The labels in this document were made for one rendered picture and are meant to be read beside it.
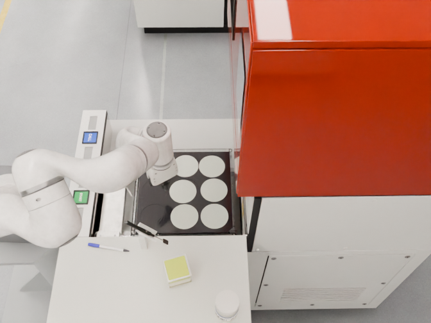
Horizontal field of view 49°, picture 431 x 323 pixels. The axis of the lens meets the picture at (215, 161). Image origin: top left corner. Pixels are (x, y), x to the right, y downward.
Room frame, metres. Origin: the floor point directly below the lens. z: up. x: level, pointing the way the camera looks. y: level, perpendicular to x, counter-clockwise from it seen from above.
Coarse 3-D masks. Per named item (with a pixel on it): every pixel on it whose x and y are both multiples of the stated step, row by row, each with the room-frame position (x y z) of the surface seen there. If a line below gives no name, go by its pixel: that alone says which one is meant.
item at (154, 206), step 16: (224, 160) 1.01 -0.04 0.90; (144, 176) 0.93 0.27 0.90; (176, 176) 0.93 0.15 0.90; (192, 176) 0.94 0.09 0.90; (224, 176) 0.94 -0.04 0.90; (144, 192) 0.86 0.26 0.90; (160, 192) 0.86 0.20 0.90; (144, 208) 0.80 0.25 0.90; (160, 208) 0.80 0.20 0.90; (144, 224) 0.73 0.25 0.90; (160, 224) 0.73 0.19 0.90
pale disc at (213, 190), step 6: (210, 180) 0.92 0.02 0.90; (216, 180) 0.92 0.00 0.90; (204, 186) 0.89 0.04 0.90; (210, 186) 0.89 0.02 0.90; (216, 186) 0.89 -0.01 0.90; (222, 186) 0.89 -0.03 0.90; (204, 192) 0.87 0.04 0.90; (210, 192) 0.87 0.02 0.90; (216, 192) 0.87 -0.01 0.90; (222, 192) 0.87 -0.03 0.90; (210, 198) 0.84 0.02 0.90; (216, 198) 0.84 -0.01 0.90; (222, 198) 0.84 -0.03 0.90
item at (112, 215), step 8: (112, 192) 0.87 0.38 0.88; (120, 192) 0.87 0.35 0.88; (104, 200) 0.84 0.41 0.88; (112, 200) 0.84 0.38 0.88; (120, 200) 0.84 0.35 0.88; (104, 208) 0.80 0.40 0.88; (112, 208) 0.80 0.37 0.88; (120, 208) 0.80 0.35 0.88; (104, 216) 0.77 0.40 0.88; (112, 216) 0.77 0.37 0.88; (120, 216) 0.77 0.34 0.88; (104, 224) 0.74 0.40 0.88; (112, 224) 0.74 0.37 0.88; (120, 224) 0.74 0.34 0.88; (120, 232) 0.71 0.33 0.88
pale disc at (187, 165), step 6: (180, 156) 1.03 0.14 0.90; (186, 156) 1.03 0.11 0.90; (180, 162) 1.00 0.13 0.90; (186, 162) 1.00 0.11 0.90; (192, 162) 1.00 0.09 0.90; (180, 168) 0.97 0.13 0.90; (186, 168) 0.97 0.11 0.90; (192, 168) 0.97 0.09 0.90; (180, 174) 0.94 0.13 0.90; (186, 174) 0.94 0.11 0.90; (192, 174) 0.95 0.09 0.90
